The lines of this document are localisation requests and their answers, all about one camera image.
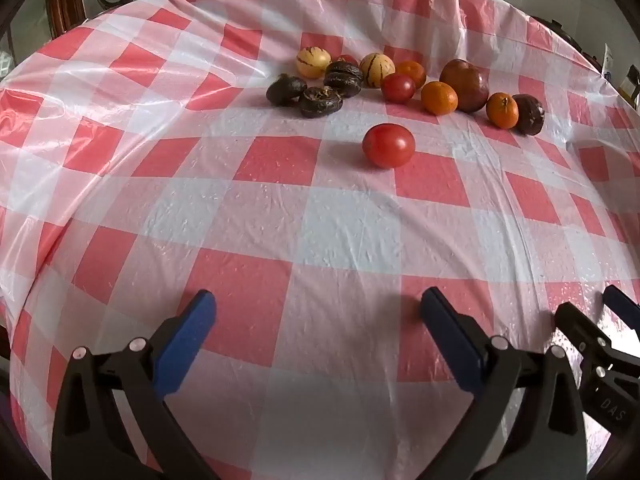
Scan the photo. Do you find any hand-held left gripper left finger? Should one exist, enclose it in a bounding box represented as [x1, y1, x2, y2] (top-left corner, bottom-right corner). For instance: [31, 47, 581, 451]
[50, 289, 221, 480]

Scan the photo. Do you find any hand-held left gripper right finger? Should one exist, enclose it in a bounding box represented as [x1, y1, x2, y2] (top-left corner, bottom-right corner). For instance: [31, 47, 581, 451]
[419, 286, 588, 480]

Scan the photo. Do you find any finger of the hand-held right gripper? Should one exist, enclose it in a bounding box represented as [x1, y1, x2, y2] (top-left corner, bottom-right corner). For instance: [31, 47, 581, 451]
[555, 301, 622, 387]
[602, 284, 640, 362]

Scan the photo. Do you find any large red tomato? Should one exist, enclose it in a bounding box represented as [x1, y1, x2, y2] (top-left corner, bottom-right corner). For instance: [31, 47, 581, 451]
[362, 123, 416, 170]

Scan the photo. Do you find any maroon smooth passion fruit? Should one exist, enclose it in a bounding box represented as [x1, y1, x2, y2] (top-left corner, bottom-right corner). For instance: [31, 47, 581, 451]
[511, 93, 545, 136]

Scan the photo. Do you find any dark red apple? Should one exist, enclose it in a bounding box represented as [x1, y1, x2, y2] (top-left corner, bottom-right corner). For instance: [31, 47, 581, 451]
[439, 58, 490, 113]

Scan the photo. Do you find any dark wrinkled passion fruit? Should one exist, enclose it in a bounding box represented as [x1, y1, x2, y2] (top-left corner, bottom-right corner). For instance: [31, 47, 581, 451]
[266, 74, 308, 107]
[298, 86, 344, 119]
[323, 61, 364, 98]

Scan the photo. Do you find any yellow striped pepino melon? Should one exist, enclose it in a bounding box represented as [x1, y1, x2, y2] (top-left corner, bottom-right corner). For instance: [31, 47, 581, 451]
[359, 52, 396, 89]
[296, 46, 332, 80]

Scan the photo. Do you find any red white checked plastic tablecloth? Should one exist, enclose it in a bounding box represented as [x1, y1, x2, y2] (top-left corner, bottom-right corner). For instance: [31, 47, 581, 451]
[0, 0, 640, 480]

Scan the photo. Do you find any white carton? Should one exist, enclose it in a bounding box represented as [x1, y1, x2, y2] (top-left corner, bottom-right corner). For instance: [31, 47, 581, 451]
[600, 42, 617, 81]

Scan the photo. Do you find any brown wooden furniture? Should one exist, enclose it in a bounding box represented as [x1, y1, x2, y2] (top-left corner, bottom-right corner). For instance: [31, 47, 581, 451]
[45, 0, 93, 41]

